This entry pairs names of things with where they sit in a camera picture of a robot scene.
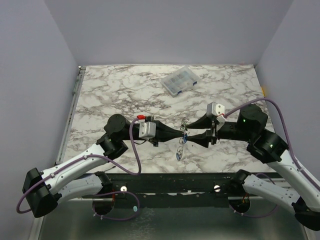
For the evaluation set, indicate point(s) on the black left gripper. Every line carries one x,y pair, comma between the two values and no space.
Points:
162,128

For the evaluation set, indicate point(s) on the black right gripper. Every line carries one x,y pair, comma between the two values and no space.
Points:
213,132

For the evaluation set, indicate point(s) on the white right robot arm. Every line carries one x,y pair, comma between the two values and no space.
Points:
303,200

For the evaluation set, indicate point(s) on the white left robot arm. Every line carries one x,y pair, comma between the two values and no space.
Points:
44,190

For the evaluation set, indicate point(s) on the clear plastic organizer box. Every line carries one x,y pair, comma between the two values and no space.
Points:
179,81

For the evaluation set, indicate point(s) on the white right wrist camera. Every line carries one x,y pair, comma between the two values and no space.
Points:
216,111

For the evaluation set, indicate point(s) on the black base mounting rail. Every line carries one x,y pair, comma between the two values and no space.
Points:
178,190

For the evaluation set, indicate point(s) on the aluminium extrusion frame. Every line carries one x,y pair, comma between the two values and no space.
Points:
37,222

